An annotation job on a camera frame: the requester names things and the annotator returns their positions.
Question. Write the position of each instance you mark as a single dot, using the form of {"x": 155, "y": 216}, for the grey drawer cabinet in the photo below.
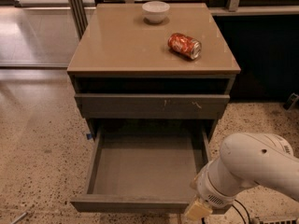
{"x": 122, "y": 53}

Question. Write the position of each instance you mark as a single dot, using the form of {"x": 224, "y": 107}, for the blue tape piece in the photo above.
{"x": 89, "y": 136}

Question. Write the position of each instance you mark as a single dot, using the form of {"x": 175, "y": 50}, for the grey window frame post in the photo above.
{"x": 79, "y": 16}

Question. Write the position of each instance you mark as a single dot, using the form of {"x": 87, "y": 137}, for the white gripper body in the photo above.
{"x": 209, "y": 190}

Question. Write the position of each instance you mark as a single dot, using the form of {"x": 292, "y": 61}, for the white ceramic bowl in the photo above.
{"x": 155, "y": 11}

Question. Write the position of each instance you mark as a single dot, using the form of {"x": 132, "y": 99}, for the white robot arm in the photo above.
{"x": 246, "y": 160}

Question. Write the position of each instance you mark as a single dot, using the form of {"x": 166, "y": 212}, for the grey drawer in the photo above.
{"x": 148, "y": 173}
{"x": 151, "y": 106}

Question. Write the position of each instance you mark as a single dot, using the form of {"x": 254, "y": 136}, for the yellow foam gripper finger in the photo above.
{"x": 198, "y": 209}

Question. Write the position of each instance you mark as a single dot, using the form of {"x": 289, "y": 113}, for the grey metal rod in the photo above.
{"x": 19, "y": 218}

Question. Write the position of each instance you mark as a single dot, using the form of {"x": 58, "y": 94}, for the red soda can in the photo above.
{"x": 185, "y": 45}

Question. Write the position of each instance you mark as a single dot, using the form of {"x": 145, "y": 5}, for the dark wall device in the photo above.
{"x": 292, "y": 100}

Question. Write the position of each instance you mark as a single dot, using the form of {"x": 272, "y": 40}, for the grey top drawer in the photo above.
{"x": 151, "y": 106}

